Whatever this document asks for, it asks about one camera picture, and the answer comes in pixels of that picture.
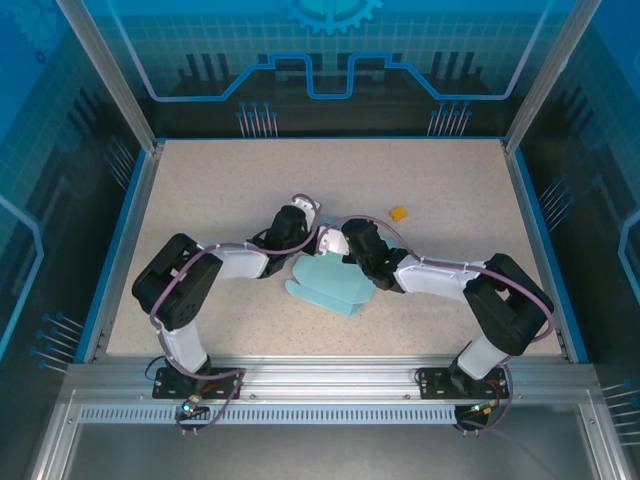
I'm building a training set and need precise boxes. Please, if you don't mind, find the slotted grey cable duct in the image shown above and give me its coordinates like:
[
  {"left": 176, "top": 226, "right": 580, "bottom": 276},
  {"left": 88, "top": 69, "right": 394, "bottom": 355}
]
[{"left": 78, "top": 404, "right": 464, "bottom": 426}]

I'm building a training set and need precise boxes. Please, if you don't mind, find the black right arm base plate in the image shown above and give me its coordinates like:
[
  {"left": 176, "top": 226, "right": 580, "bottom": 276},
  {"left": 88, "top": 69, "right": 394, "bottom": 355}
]
[{"left": 417, "top": 367, "right": 511, "bottom": 401}]

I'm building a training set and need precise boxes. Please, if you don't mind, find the aluminium rail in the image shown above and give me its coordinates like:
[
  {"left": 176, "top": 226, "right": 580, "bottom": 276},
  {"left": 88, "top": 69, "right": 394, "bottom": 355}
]
[
  {"left": 82, "top": 142, "right": 166, "bottom": 364},
  {"left": 64, "top": 354, "right": 601, "bottom": 401}
]

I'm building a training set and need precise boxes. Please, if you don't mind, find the left power connector with light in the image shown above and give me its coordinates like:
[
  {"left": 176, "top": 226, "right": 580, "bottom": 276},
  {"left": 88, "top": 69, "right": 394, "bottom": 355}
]
[{"left": 174, "top": 393, "right": 209, "bottom": 419}]

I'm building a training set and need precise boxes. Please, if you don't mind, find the aluminium left frame post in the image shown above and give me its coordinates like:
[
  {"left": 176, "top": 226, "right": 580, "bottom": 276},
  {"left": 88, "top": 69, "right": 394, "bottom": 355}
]
[{"left": 53, "top": 0, "right": 167, "bottom": 156}]

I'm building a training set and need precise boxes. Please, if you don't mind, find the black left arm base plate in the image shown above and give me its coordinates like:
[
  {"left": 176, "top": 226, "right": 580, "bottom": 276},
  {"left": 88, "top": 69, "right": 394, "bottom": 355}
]
[{"left": 152, "top": 366, "right": 245, "bottom": 401}]

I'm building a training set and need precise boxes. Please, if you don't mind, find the power connector with light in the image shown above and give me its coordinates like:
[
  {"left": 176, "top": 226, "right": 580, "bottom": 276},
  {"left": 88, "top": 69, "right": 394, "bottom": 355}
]
[
  {"left": 174, "top": 393, "right": 209, "bottom": 419},
  {"left": 467, "top": 399, "right": 503, "bottom": 419}
]

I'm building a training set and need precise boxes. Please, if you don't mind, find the right power connector with light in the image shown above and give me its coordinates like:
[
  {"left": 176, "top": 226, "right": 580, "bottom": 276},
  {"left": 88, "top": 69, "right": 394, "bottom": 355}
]
[{"left": 467, "top": 399, "right": 503, "bottom": 419}]

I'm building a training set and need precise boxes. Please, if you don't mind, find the aluminium right frame post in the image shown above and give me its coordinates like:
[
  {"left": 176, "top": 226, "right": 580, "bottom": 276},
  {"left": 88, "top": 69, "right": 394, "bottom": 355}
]
[{"left": 502, "top": 0, "right": 601, "bottom": 154}]

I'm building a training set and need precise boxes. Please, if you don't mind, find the metal front tray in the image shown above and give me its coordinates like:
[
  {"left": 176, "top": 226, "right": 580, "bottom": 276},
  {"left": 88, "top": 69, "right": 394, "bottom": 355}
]
[{"left": 29, "top": 389, "right": 636, "bottom": 480}]

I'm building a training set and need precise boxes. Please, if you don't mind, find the aluminium frame post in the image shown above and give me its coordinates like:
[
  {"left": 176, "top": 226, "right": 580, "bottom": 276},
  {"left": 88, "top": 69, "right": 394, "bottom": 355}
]
[
  {"left": 53, "top": 0, "right": 167, "bottom": 156},
  {"left": 502, "top": 0, "right": 601, "bottom": 154}
]

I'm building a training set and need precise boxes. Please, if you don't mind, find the aluminium left side rail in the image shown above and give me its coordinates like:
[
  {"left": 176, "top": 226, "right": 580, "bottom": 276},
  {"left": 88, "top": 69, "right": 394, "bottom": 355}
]
[{"left": 82, "top": 142, "right": 166, "bottom": 364}]

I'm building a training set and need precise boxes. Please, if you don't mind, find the light blue paper box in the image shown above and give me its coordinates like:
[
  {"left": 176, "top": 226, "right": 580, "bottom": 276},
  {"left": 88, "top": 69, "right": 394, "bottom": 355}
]
[{"left": 284, "top": 218, "right": 407, "bottom": 318}]

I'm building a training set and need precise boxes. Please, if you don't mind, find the aluminium front rail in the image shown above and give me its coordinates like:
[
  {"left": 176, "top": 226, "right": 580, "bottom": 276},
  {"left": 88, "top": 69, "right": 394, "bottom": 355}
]
[{"left": 64, "top": 354, "right": 601, "bottom": 401}]

